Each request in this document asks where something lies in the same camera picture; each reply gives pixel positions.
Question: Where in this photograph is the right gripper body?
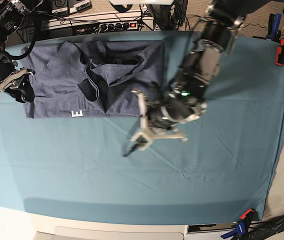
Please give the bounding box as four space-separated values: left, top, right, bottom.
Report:
0 62 16 83

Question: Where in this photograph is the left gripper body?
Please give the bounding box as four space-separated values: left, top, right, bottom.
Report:
147 99 179 130

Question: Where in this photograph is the blue-grey T-shirt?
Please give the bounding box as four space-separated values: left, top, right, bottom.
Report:
21 40 164 119

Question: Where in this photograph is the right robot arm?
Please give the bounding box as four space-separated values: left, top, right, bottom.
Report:
0 0 42 103

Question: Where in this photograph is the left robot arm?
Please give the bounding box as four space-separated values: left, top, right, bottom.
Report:
147 0 268 131

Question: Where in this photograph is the teal table cloth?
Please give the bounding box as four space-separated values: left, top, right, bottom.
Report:
0 36 284 225

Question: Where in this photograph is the orange black clamp top right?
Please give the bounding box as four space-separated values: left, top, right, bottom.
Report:
275 38 284 66

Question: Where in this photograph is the blue clamp top right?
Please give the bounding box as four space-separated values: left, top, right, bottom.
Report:
266 13 281 42

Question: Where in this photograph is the blue orange clamp bottom right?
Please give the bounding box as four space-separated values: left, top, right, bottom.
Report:
220 208 255 240

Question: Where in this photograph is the black plastic bag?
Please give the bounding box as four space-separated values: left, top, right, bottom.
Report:
247 215 284 240

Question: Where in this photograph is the black power strip red switch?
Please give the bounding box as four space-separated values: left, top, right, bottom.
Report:
72 22 138 36

